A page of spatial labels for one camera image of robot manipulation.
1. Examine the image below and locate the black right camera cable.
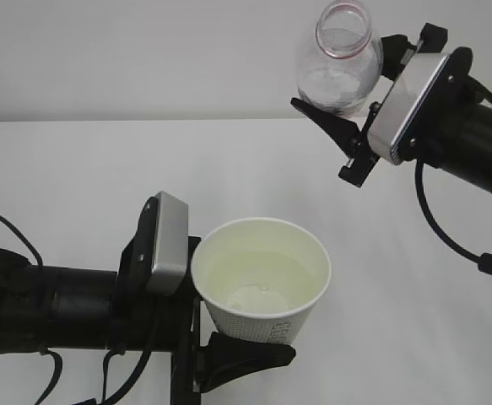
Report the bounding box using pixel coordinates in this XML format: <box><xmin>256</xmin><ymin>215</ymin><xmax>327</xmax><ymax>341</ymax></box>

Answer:
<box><xmin>414</xmin><ymin>79</ymin><xmax>492</xmax><ymax>284</ymax></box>

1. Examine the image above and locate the black camera cable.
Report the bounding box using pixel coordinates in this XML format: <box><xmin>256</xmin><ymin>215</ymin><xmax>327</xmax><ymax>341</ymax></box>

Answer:
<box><xmin>414</xmin><ymin>79</ymin><xmax>492</xmax><ymax>284</ymax></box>
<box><xmin>0</xmin><ymin>212</ymin><xmax>154</xmax><ymax>405</ymax></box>

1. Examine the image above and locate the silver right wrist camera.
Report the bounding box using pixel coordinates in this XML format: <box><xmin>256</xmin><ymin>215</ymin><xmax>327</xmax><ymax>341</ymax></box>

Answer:
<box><xmin>367</xmin><ymin>46</ymin><xmax>473</xmax><ymax>165</ymax></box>

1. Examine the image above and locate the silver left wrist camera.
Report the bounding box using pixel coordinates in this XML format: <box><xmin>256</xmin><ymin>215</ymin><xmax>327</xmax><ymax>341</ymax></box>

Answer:
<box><xmin>125</xmin><ymin>191</ymin><xmax>188</xmax><ymax>297</ymax></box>

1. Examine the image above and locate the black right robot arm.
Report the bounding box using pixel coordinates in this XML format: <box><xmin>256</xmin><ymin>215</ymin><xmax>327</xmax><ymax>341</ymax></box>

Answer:
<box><xmin>290</xmin><ymin>23</ymin><xmax>492</xmax><ymax>193</ymax></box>

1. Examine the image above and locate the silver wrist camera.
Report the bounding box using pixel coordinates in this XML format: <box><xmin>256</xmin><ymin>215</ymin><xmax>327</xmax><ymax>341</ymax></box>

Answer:
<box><xmin>125</xmin><ymin>191</ymin><xmax>188</xmax><ymax>297</ymax></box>
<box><xmin>367</xmin><ymin>46</ymin><xmax>473</xmax><ymax>165</ymax></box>

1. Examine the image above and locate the black left camera cable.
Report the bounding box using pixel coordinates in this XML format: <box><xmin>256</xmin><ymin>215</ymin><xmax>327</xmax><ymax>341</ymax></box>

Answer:
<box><xmin>0</xmin><ymin>212</ymin><xmax>154</xmax><ymax>405</ymax></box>

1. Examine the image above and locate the white paper cup green logo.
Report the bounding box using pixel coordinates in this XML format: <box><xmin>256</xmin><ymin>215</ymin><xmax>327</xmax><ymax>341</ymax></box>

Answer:
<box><xmin>191</xmin><ymin>217</ymin><xmax>333</xmax><ymax>345</ymax></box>

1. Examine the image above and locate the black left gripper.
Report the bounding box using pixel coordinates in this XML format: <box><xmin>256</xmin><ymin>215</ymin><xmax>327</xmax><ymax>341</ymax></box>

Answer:
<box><xmin>170</xmin><ymin>236</ymin><xmax>296</xmax><ymax>405</ymax></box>

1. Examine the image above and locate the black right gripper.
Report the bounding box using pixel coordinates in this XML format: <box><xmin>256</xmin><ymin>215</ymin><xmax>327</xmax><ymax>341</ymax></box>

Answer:
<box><xmin>290</xmin><ymin>23</ymin><xmax>447</xmax><ymax>186</ymax></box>

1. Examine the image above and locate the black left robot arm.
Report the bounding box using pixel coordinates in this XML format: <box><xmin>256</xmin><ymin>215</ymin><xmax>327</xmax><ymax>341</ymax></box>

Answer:
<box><xmin>0</xmin><ymin>248</ymin><xmax>295</xmax><ymax>404</ymax></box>

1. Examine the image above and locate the clear water bottle red label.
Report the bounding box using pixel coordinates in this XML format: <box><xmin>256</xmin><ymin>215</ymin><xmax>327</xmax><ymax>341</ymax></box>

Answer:
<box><xmin>296</xmin><ymin>1</ymin><xmax>383</xmax><ymax>117</ymax></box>

